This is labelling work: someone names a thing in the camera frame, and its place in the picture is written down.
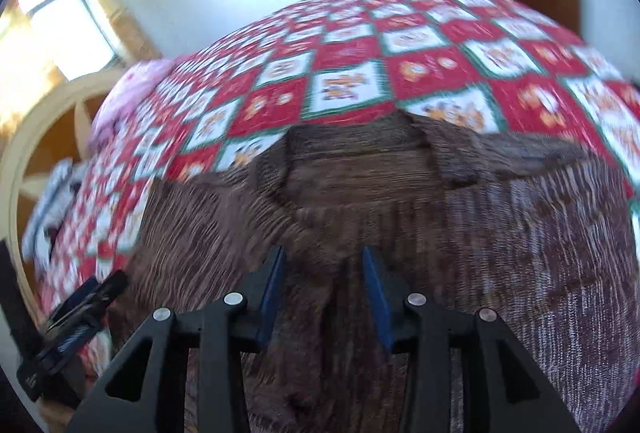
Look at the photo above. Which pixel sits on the curved wooden headboard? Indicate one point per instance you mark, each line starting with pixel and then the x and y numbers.
pixel 30 133

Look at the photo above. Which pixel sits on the white patterned cloth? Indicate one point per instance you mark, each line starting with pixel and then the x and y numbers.
pixel 55 193

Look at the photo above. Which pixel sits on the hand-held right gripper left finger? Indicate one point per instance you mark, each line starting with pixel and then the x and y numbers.
pixel 270 308

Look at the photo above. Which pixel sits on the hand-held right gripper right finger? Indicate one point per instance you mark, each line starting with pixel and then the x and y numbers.
pixel 377 303

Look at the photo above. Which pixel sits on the pink pillow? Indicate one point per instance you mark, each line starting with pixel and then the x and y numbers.
pixel 130 88

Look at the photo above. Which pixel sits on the window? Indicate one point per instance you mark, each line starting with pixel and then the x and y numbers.
pixel 75 28

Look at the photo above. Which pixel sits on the brown knitted sweater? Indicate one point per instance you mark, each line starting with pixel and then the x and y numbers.
pixel 350 173

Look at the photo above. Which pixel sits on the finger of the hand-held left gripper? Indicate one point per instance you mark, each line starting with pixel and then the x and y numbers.
pixel 112 285
pixel 80 295

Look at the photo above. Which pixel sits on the red checked printed quilt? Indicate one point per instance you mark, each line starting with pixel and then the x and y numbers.
pixel 425 68

